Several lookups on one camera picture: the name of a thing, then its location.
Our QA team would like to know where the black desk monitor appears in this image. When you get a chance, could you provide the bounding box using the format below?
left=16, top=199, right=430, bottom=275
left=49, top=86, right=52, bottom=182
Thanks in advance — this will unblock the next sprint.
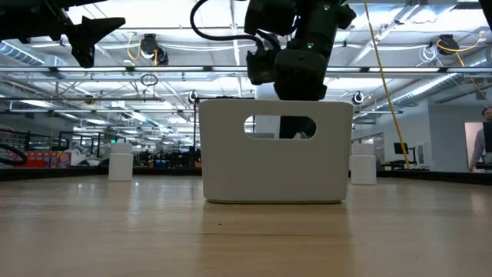
left=392, top=142, right=418, bottom=166

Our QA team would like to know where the ceiling cable reel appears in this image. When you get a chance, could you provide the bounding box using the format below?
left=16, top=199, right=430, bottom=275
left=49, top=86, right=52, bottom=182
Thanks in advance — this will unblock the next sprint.
left=437, top=33, right=460, bottom=55
left=138, top=33, right=170, bottom=66

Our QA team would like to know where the long yellow cable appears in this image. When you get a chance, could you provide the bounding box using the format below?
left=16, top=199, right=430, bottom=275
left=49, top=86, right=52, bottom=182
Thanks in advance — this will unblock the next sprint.
left=362, top=0, right=411, bottom=170

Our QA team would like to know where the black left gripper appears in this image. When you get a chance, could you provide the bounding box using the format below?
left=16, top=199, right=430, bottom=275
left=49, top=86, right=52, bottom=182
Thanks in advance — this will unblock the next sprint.
left=0, top=0, right=126, bottom=68

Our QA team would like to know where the long ceiling light rail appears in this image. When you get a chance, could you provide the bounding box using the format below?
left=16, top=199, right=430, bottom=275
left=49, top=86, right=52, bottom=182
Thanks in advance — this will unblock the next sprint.
left=0, top=65, right=492, bottom=75

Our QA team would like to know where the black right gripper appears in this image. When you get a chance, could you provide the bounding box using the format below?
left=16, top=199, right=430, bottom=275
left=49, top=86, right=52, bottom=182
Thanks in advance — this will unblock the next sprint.
left=273, top=48, right=328, bottom=139

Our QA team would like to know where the white pill bottle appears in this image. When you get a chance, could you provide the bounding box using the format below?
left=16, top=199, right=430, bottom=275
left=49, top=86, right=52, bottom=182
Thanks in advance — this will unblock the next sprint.
left=350, top=142, right=377, bottom=186
left=108, top=142, right=135, bottom=182

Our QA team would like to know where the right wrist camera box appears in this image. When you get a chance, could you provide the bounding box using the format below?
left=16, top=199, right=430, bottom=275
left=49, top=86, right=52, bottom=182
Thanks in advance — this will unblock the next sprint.
left=245, top=48, right=278, bottom=86

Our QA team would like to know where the red printed box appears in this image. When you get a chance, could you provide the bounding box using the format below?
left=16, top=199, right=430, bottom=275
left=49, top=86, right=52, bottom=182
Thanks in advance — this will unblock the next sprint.
left=7, top=149, right=73, bottom=169

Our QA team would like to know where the person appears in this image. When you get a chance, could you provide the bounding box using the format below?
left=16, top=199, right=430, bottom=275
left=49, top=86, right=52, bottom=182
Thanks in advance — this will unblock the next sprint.
left=469, top=106, right=492, bottom=173

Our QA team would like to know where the clear plastic tray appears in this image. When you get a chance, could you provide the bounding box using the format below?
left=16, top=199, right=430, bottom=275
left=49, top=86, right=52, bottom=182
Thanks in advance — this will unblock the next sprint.
left=198, top=98, right=354, bottom=204

